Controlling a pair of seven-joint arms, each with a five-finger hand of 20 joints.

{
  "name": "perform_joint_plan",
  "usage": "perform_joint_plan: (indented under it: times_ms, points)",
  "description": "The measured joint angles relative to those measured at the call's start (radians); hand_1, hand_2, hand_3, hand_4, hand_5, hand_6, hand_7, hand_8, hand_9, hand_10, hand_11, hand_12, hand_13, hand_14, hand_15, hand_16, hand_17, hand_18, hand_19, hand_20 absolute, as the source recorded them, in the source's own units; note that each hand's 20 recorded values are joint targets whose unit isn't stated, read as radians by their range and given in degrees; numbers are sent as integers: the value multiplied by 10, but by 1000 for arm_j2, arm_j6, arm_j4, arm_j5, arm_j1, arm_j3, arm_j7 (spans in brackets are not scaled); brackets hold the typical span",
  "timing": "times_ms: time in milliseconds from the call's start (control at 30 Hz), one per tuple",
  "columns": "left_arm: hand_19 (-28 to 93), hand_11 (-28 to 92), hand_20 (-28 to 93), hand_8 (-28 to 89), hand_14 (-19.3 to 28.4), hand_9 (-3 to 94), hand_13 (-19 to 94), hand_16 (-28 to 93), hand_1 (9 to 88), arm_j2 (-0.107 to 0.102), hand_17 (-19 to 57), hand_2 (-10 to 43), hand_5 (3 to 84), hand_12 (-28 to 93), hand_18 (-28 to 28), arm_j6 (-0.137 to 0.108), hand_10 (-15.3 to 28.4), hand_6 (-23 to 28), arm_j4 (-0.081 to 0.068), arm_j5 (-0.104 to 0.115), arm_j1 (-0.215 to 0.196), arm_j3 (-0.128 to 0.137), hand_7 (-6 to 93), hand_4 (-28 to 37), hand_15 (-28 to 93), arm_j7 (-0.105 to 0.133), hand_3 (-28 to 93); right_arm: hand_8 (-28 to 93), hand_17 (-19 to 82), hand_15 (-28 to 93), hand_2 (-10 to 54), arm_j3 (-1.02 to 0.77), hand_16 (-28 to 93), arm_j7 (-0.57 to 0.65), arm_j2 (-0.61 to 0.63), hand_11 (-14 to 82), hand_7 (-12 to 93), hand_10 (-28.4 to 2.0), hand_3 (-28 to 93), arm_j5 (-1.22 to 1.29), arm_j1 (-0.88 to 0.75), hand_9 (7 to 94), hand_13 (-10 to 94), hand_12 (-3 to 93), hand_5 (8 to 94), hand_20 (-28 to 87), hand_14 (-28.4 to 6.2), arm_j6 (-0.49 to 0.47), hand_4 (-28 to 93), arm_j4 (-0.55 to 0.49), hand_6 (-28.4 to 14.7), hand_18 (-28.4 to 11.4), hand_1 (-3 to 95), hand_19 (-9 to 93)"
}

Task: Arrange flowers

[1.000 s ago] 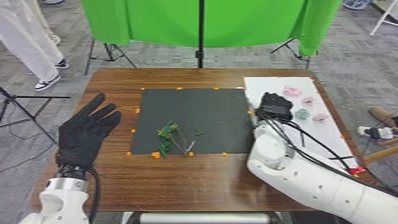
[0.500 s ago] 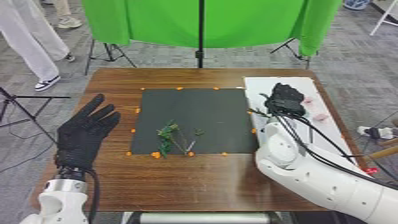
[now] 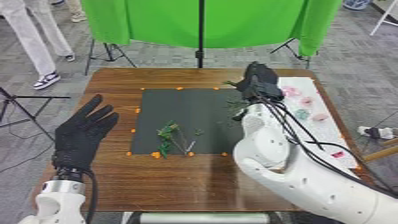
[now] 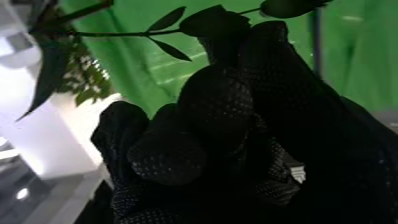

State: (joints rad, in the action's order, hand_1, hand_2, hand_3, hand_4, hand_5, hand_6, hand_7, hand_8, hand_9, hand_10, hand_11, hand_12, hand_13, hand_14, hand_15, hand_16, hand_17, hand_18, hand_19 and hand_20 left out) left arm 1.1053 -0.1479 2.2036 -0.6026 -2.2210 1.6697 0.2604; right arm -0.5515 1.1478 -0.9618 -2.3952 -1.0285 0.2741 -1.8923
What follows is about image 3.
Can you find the dark mat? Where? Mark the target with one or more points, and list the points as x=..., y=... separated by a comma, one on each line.
x=184, y=110

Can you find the black stand pole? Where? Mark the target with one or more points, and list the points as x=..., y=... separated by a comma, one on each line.
x=202, y=40

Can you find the white sheet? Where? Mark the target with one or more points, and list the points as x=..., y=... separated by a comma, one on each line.
x=308, y=130

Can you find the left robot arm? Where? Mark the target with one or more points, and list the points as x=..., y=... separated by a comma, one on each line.
x=56, y=203

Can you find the black tripod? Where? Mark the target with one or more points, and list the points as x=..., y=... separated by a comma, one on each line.
x=109, y=53
x=294, y=50
x=19, y=103

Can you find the person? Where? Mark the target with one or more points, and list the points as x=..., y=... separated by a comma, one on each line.
x=74, y=10
x=36, y=43

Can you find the green sprig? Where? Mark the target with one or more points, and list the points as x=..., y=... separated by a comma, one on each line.
x=193, y=143
x=239, y=106
x=166, y=135

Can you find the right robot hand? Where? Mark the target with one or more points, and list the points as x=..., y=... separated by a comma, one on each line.
x=260, y=81

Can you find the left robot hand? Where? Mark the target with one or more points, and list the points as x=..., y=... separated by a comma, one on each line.
x=81, y=136

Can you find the pale grey bar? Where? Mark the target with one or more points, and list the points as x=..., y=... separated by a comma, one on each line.
x=202, y=218

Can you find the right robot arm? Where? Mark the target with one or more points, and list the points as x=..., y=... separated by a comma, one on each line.
x=296, y=180

